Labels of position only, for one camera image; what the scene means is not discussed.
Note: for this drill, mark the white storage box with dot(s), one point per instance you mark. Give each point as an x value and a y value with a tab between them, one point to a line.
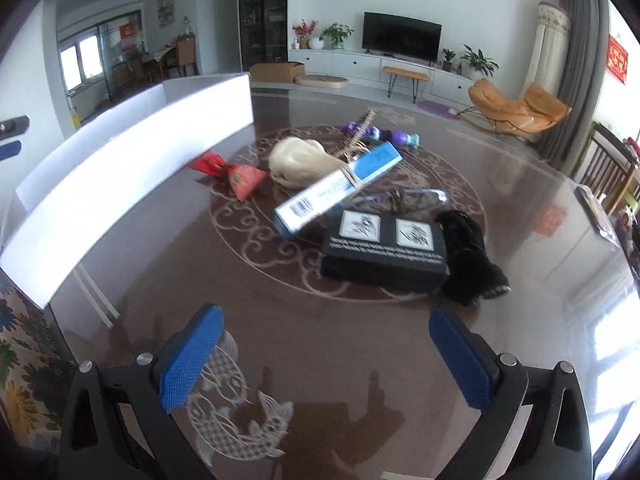
125	160

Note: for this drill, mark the clear water bottle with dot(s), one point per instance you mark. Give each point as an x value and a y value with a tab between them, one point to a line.
187	26

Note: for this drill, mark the red wall hanging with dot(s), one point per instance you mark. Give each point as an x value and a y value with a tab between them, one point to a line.
618	57

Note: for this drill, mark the dark wooden chair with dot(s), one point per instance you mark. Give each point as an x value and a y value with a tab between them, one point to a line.
607	165

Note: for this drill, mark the purple toy wand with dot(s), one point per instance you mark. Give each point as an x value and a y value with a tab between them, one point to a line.
400	136

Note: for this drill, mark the cardboard box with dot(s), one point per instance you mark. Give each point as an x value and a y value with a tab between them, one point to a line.
275	72

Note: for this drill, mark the large leafy potted plant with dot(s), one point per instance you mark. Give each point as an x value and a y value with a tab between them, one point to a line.
479	60

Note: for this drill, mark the beige round mat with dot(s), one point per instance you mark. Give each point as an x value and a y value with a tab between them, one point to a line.
322	81

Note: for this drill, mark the blue and white toothpaste box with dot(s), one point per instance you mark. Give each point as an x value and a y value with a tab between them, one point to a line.
310	202

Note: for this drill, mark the vase of red flowers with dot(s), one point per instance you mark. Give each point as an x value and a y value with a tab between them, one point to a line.
302	32

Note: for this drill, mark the small wooden cabinet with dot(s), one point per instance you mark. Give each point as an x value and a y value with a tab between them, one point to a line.
186	55

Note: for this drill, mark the floral chair cushion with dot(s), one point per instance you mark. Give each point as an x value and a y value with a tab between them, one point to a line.
25	350

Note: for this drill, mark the red door sign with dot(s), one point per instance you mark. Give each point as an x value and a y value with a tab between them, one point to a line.
128	35

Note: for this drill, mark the white round vase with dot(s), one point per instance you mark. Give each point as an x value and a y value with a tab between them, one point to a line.
315	44

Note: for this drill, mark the dark glass display cabinet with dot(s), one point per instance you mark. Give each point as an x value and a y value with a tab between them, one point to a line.
262	10

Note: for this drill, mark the side table clutter pile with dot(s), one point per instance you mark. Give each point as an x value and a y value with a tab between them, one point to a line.
629	225

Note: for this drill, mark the grey curtain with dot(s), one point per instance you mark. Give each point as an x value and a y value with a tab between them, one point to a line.
580	60

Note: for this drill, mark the patterned brown desktop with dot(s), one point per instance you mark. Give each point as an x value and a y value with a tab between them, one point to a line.
350	340

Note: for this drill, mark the covered floor air conditioner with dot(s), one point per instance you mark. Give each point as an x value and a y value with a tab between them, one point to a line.
547	50

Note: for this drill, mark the black velvet pouch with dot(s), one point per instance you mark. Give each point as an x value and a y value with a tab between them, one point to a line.
467	255

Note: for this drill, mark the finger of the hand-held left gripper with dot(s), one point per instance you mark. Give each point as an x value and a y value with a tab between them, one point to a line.
15	124
11	151

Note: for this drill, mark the framed wall painting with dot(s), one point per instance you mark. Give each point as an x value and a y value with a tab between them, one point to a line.
165	9

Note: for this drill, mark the white television cabinet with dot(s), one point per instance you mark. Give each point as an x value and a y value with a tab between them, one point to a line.
340	62

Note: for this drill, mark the cream knit glove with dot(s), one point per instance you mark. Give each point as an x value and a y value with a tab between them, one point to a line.
300	160

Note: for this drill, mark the purple floor mat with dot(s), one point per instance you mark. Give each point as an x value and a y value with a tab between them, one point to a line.
437	109

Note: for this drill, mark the black printed box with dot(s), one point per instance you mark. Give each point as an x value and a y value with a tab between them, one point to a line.
385	260

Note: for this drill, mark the clear frame glasses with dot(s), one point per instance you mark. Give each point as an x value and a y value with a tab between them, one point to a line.
420	200

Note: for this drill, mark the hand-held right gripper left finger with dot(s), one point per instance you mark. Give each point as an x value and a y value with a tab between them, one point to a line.
190	360

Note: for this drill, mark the wooden bench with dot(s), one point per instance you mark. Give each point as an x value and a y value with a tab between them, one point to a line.
405	72

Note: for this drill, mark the black television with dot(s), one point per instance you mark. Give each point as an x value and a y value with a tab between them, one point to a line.
400	35

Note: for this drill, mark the green potted plant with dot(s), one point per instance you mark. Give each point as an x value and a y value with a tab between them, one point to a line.
337	34

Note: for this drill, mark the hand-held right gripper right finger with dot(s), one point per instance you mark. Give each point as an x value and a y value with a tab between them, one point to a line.
457	355

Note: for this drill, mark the small potted plant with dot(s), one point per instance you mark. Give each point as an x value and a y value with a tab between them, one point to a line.
448	60

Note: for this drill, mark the orange lounge chair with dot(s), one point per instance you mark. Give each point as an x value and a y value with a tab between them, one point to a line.
500	105

